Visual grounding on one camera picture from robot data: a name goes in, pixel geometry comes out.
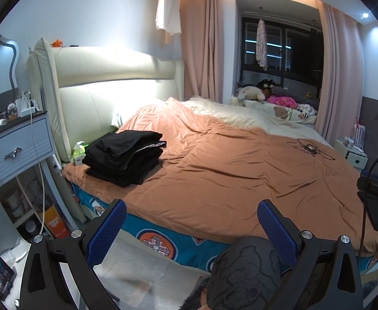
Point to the dark plush toy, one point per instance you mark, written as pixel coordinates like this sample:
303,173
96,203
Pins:
270,88

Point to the black pants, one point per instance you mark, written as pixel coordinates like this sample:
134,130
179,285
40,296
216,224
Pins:
124,158

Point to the orange blanket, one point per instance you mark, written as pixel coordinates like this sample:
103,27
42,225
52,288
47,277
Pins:
204,144

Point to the pink curtain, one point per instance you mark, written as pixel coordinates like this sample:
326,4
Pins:
342,82
202,48

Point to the grey bedside table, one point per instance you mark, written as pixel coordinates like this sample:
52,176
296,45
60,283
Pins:
25,143

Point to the white cloth hanging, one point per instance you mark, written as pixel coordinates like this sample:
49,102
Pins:
167,19

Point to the green tissue pack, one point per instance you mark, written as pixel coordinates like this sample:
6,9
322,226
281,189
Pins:
78,154

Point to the hanging floral garment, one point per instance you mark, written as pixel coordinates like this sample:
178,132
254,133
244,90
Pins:
261,45

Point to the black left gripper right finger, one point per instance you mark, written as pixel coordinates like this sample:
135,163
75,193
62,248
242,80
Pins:
324,273

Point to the white small nightstand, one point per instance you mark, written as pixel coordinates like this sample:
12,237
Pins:
355,158

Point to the grey printed trouser leg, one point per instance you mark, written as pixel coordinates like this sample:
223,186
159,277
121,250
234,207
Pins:
244,276

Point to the beige plush toy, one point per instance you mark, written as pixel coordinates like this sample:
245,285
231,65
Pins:
245,94

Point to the cream padded headboard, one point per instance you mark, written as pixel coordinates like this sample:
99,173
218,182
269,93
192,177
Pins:
89,91

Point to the cream bed sheet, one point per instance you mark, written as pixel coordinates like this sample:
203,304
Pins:
246,118

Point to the orange box under table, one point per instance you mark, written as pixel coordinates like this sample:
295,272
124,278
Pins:
55,224

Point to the blue patterned bed sheet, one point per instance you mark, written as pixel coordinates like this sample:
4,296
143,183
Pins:
163,241

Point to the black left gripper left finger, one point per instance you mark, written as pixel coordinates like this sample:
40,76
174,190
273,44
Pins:
43,284

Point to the right pink curtain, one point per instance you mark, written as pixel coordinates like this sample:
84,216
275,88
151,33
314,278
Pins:
342,82

